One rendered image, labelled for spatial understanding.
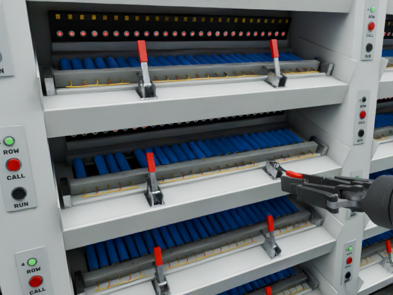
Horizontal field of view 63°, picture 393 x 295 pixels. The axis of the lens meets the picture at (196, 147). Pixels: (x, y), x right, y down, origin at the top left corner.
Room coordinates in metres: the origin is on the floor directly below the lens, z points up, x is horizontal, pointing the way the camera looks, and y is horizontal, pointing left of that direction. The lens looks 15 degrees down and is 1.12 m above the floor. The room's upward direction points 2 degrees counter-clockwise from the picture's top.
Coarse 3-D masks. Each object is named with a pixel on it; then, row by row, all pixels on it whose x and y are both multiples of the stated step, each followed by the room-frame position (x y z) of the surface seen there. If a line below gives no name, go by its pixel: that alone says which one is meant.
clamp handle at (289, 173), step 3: (276, 165) 0.64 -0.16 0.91; (276, 168) 0.64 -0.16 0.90; (279, 168) 0.64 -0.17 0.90; (282, 171) 0.62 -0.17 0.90; (285, 171) 0.61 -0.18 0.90; (288, 171) 0.61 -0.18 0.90; (291, 171) 0.61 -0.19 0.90; (288, 174) 0.60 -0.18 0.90; (291, 174) 0.59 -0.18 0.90; (294, 174) 0.59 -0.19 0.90; (297, 174) 0.59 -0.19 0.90; (300, 174) 0.59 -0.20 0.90; (297, 177) 0.58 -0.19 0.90; (300, 177) 0.58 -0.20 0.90
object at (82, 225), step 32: (192, 128) 0.73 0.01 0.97; (224, 128) 0.77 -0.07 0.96; (320, 128) 0.77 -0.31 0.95; (320, 160) 0.72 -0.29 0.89; (64, 192) 0.50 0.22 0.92; (96, 192) 0.55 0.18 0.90; (192, 192) 0.57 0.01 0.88; (224, 192) 0.58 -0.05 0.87; (256, 192) 0.61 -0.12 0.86; (64, 224) 0.47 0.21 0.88; (96, 224) 0.48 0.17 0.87; (128, 224) 0.50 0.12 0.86; (160, 224) 0.53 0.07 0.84
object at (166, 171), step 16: (304, 144) 0.74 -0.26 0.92; (192, 160) 0.63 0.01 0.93; (208, 160) 0.64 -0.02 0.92; (224, 160) 0.64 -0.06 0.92; (240, 160) 0.66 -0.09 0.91; (256, 160) 0.68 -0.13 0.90; (96, 176) 0.55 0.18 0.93; (112, 176) 0.56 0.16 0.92; (128, 176) 0.56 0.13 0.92; (144, 176) 0.58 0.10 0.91; (160, 176) 0.59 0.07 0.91; (176, 176) 0.61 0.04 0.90; (192, 176) 0.60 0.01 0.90; (80, 192) 0.54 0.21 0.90
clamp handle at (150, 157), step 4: (152, 152) 0.55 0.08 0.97; (148, 156) 0.55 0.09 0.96; (152, 156) 0.55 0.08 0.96; (148, 160) 0.54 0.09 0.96; (152, 160) 0.55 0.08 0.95; (148, 164) 0.54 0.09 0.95; (152, 164) 0.54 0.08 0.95; (148, 168) 0.54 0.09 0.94; (152, 168) 0.54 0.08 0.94; (152, 172) 0.54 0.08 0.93; (152, 176) 0.54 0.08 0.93; (152, 180) 0.54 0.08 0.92; (156, 180) 0.54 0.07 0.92; (152, 184) 0.54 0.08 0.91; (156, 184) 0.54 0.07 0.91; (152, 188) 0.53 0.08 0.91; (156, 188) 0.54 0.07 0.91
